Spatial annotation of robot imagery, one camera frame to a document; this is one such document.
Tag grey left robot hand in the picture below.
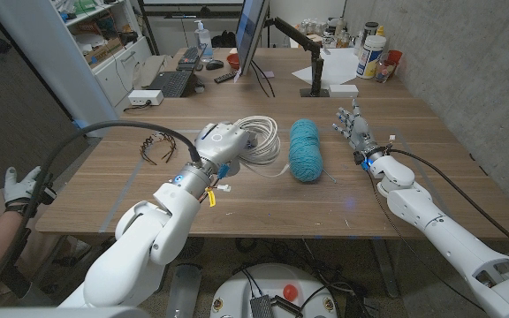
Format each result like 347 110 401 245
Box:
192 120 259 178

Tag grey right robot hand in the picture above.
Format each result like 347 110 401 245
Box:
331 98 389 172

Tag person's white gloved hand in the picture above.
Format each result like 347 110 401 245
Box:
3 165 42 205

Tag white Ethernet cable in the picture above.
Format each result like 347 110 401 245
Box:
234 115 291 178

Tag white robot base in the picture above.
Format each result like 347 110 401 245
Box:
209 262 338 318

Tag teal yarn skein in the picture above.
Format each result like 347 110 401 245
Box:
288 117 338 185

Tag clear hand sanitizer bottle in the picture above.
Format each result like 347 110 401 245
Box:
194 19 215 63

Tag black glove tracker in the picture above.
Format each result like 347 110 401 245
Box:
33 171 57 207

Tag flat white box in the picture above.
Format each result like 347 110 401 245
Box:
327 83 360 99

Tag black remote control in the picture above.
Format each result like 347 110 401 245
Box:
213 70 238 85

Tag clear glass jar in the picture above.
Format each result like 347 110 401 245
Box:
374 59 397 84

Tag white paper sheet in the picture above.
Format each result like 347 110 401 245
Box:
291 47 361 87

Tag white wipes canister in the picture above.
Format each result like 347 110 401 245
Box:
355 34 388 80

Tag dark brown scalloped headband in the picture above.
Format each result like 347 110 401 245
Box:
139 131 178 166

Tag large black keyboard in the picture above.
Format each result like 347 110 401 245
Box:
145 69 194 99

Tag red cup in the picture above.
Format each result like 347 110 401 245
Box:
386 49 404 67

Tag white power strip box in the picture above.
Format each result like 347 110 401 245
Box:
127 89 165 107

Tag small black keyboard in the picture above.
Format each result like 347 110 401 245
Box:
175 45 207 72

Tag beige cloth bag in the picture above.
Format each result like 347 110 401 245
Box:
133 54 174 89

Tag black bag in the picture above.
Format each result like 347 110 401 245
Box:
211 29 238 49

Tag dark lidded canister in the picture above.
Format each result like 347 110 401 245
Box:
361 21 380 45

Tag computer monitor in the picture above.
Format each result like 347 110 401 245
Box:
234 0 271 76

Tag white shelf cabinet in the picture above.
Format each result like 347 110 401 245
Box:
0 0 154 138

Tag grey slanted table leg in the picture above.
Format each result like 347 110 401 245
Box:
371 238 400 299

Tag cardboard box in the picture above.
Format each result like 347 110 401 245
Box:
83 37 125 69

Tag grey ribbed metal block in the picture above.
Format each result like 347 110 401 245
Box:
249 294 276 318

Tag black monitor cables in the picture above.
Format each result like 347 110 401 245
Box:
249 59 277 99

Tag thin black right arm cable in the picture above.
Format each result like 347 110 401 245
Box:
366 170 485 313

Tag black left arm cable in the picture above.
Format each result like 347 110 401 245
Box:
0 119 203 306

